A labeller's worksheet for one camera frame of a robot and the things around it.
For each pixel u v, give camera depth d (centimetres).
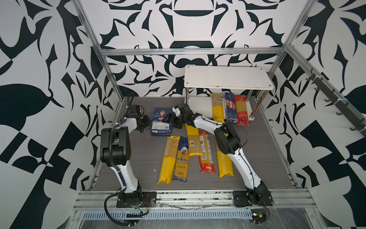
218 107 102
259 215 71
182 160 85
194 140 92
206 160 85
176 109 96
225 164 83
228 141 64
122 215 70
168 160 85
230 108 102
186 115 85
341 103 59
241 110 102
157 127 94
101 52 92
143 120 89
